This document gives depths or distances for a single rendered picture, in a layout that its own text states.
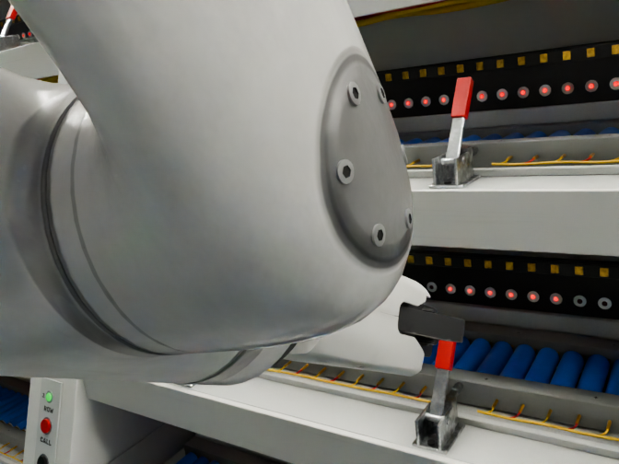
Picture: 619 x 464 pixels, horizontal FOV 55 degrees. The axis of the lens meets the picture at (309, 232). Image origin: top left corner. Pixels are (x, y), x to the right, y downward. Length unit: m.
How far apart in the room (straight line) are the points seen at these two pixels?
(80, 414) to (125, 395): 0.08
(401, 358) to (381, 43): 0.52
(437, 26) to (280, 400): 0.45
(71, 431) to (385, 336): 0.55
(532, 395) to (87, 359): 0.39
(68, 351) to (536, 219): 0.35
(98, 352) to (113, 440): 0.65
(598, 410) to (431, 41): 0.43
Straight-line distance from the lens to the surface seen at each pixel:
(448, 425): 0.49
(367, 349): 0.26
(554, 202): 0.44
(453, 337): 0.32
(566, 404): 0.51
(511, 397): 0.52
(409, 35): 0.75
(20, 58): 0.93
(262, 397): 0.58
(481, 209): 0.45
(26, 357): 0.17
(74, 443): 0.77
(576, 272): 0.59
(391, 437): 0.50
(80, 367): 0.18
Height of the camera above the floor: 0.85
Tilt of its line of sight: 2 degrees up
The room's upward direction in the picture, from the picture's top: 4 degrees clockwise
